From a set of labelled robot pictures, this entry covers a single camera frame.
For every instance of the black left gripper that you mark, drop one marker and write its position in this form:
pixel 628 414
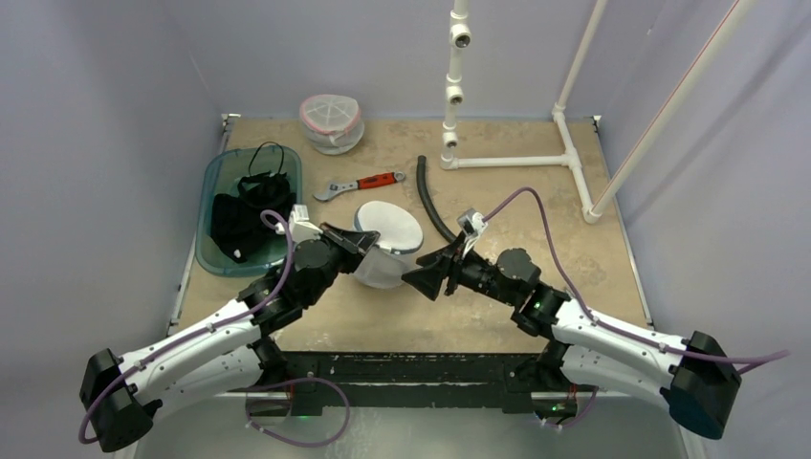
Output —
pixel 354 245

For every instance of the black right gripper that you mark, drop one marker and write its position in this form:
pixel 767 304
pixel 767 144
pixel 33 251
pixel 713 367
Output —
pixel 453 266

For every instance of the white mesh laundry bag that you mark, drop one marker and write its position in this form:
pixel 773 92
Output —
pixel 401 236

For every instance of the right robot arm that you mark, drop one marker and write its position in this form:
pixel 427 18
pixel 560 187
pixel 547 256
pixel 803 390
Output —
pixel 690 378

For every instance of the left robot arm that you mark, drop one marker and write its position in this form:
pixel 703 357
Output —
pixel 124 396

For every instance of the pink trimmed mesh laundry bag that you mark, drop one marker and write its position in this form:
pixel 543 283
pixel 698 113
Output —
pixel 332 124

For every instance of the black bra in bin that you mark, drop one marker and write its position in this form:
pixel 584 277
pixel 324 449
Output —
pixel 236 227

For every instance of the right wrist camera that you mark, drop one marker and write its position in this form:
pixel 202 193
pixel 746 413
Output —
pixel 473 225

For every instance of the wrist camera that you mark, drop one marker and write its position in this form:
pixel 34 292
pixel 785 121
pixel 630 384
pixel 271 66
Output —
pixel 473 225
pixel 300 226

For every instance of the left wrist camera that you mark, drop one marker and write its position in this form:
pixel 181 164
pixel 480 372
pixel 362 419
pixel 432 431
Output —
pixel 300 226

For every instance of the red handled adjustable wrench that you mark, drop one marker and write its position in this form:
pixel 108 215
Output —
pixel 334 189

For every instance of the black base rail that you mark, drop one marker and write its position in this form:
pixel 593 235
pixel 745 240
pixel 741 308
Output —
pixel 312 380

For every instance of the white PVC pipe frame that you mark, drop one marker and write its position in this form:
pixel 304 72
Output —
pixel 592 210

